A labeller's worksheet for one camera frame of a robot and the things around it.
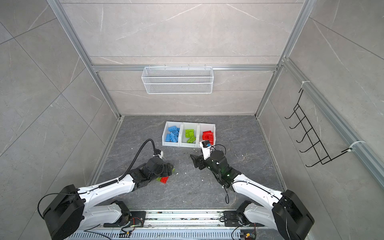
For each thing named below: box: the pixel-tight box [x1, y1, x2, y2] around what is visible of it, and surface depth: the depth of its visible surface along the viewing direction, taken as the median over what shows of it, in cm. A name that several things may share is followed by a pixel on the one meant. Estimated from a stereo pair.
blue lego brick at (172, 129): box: [167, 125, 179, 133], surface depth 109 cm
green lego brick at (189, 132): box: [184, 129, 195, 136], surface depth 109 cm
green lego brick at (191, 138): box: [185, 134, 196, 144], surface depth 106 cm
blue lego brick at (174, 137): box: [169, 133, 179, 143], surface depth 103 cm
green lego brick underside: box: [185, 132, 195, 138], surface depth 109 cm
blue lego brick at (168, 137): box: [165, 133, 173, 142], surface depth 106 cm
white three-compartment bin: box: [162, 121, 216, 148], surface depth 106 cm
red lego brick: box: [160, 176, 169, 184], surface depth 87 cm
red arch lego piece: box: [202, 130, 214, 145], surface depth 103 cm
